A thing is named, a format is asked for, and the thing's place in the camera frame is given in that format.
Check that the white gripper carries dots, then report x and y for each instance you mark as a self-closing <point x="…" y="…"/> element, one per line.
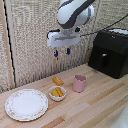
<point x="63" y="39"/>

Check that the yellow striped food piece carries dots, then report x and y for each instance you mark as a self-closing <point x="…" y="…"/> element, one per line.
<point x="57" y="80"/>

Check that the black air fryer drawer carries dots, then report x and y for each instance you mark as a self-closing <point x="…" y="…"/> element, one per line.
<point x="104" y="61"/>

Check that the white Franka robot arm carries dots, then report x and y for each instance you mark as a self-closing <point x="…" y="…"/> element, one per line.
<point x="71" y="13"/>

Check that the black air fryer body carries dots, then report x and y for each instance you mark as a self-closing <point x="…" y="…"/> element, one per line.
<point x="113" y="41"/>

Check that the woven wicker folding screen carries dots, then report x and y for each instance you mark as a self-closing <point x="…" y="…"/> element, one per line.
<point x="30" y="40"/>

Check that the pink plastic cup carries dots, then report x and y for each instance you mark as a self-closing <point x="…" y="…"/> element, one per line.
<point x="79" y="84"/>

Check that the yellow food in bowl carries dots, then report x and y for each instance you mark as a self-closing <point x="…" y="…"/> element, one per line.
<point x="57" y="92"/>

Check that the small white bowl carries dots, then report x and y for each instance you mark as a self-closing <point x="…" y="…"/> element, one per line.
<point x="57" y="96"/>

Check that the white floral rim plate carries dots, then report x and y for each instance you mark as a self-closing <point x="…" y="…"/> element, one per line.
<point x="26" y="104"/>

